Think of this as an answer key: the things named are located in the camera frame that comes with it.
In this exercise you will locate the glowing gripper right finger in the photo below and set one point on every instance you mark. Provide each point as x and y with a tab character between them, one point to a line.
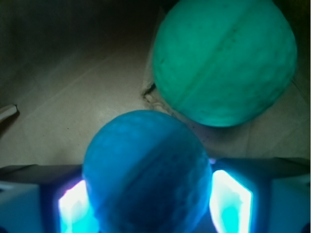
261	195

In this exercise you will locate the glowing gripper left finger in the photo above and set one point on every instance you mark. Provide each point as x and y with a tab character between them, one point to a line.
45	199

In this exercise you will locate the blue dimpled ball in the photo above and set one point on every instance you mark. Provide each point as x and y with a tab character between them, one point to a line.
147	172

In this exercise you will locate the green dimpled ball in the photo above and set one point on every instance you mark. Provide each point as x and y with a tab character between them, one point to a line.
222	63

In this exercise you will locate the brown paper bag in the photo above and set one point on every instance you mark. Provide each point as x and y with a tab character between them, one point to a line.
70	66

